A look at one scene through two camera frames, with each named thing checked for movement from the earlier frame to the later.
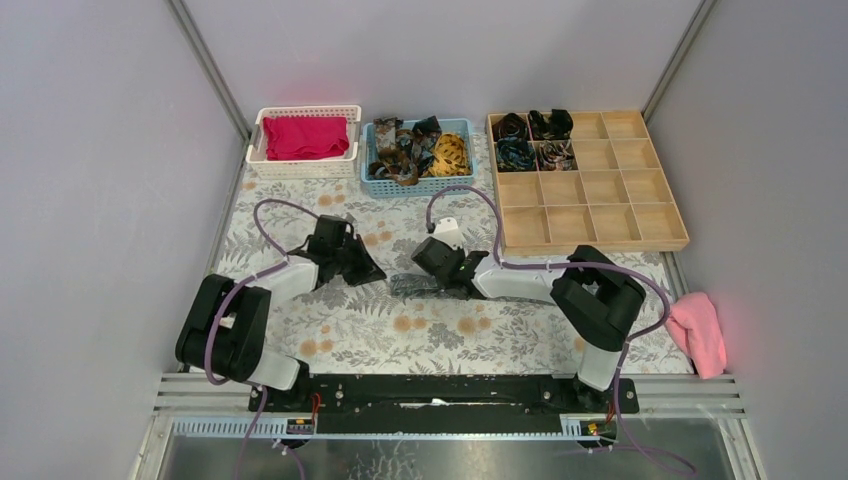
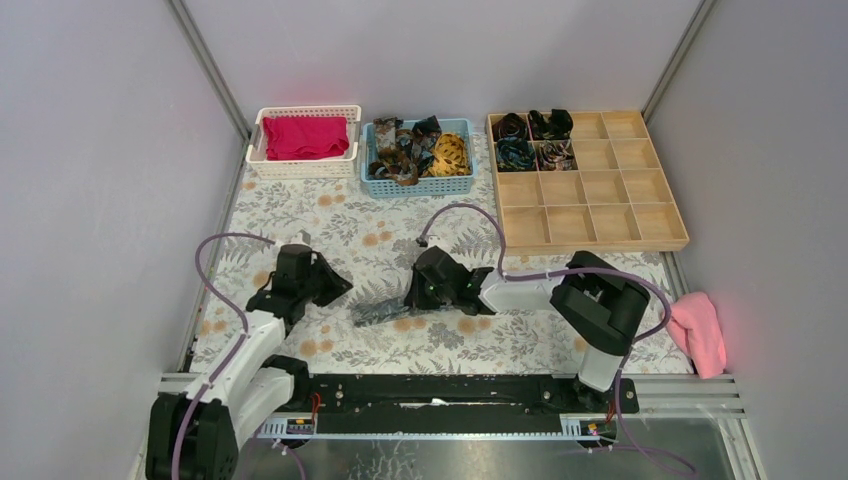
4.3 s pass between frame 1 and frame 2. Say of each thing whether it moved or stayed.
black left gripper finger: moved
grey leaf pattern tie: moved
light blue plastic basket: stayed
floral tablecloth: stayed
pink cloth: stayed
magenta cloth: stayed
